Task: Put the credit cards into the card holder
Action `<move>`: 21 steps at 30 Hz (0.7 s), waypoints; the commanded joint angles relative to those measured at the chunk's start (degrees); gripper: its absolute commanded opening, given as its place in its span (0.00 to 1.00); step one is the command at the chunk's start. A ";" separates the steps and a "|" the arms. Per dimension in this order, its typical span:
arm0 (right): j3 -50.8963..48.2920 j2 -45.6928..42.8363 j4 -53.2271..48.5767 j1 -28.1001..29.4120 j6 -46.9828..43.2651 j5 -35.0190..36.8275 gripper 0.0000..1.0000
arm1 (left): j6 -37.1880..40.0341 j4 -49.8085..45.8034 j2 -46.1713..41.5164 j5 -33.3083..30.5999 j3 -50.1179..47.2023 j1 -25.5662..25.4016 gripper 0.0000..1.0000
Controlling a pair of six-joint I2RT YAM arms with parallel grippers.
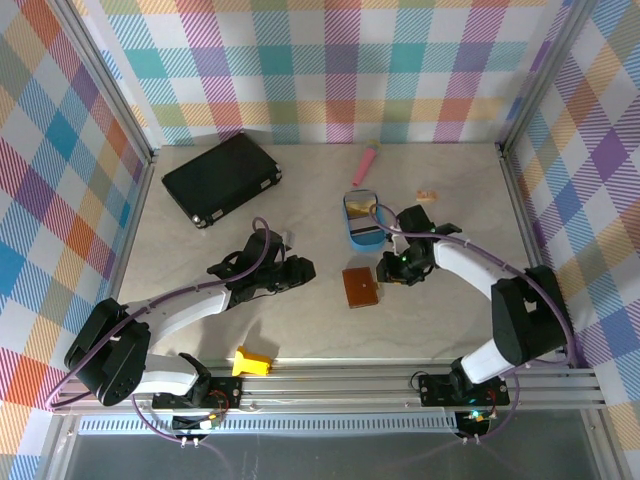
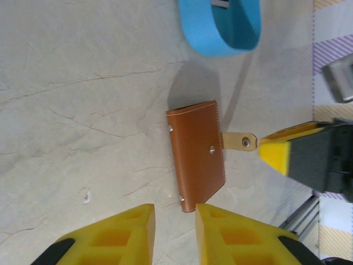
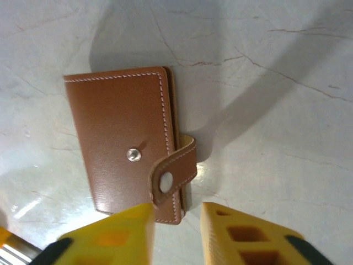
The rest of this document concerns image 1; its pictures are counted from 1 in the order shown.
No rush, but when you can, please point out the brown leather card holder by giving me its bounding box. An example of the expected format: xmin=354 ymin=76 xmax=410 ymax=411
xmin=341 ymin=267 xmax=382 ymax=310

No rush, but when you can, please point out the blue oval tray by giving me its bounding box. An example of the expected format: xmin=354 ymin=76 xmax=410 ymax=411
xmin=342 ymin=188 xmax=396 ymax=255

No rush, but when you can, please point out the gold VIP card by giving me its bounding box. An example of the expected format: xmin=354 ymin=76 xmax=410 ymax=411
xmin=347 ymin=195 xmax=379 ymax=217

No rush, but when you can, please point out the yellow plastic part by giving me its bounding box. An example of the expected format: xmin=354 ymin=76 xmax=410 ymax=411
xmin=232 ymin=345 xmax=274 ymax=377

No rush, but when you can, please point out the pink toy microphone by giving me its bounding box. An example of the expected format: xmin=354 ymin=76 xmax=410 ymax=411
xmin=351 ymin=139 xmax=382 ymax=189

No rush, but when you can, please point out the black hard case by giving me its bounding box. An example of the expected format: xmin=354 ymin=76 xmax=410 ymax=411
xmin=161 ymin=132 xmax=284 ymax=230

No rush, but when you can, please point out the black controller board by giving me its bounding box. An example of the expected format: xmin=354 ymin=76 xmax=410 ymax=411
xmin=455 ymin=408 xmax=497 ymax=432
xmin=171 ymin=410 xmax=225 ymax=432

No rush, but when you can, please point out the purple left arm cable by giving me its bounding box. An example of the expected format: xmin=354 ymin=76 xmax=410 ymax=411
xmin=45 ymin=217 xmax=286 ymax=446

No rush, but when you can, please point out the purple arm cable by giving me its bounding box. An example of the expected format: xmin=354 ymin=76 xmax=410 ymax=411
xmin=368 ymin=202 xmax=581 ymax=446
xmin=45 ymin=217 xmax=286 ymax=446

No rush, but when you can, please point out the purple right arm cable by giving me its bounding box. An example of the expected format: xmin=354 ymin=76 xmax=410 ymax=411
xmin=368 ymin=202 xmax=581 ymax=446

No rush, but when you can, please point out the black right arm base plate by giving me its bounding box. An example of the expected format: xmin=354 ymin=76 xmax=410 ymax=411
xmin=417 ymin=372 xmax=512 ymax=407

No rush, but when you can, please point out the aluminium frame rail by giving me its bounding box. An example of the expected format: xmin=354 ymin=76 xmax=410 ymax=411
xmin=49 ymin=362 xmax=609 ymax=416

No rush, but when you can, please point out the aluminium side rail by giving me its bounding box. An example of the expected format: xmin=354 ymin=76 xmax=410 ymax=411
xmin=102 ymin=149 xmax=161 ymax=321
xmin=497 ymin=142 xmax=584 ymax=371

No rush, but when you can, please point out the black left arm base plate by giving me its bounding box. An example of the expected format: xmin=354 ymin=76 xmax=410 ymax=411
xmin=151 ymin=375 xmax=245 ymax=410

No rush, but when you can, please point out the grey slotted cable duct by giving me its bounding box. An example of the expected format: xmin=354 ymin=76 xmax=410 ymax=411
xmin=77 ymin=417 xmax=461 ymax=436

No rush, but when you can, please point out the aluminium frame post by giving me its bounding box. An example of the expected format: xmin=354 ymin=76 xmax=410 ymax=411
xmin=494 ymin=0 xmax=601 ymax=156
xmin=47 ymin=0 xmax=162 ymax=169

